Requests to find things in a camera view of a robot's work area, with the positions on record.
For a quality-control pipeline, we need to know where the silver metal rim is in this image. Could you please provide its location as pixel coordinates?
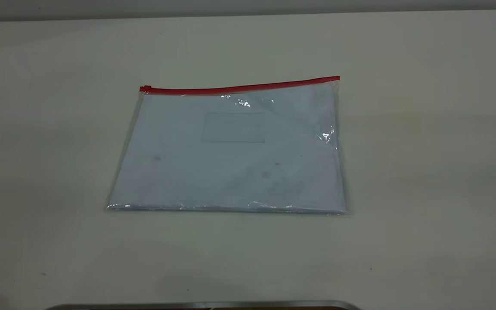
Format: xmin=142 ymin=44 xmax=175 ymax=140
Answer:
xmin=45 ymin=300 xmax=363 ymax=310

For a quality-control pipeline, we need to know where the clear plastic zip bag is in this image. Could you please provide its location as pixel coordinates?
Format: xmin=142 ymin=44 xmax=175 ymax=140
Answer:
xmin=103 ymin=75 xmax=350 ymax=215

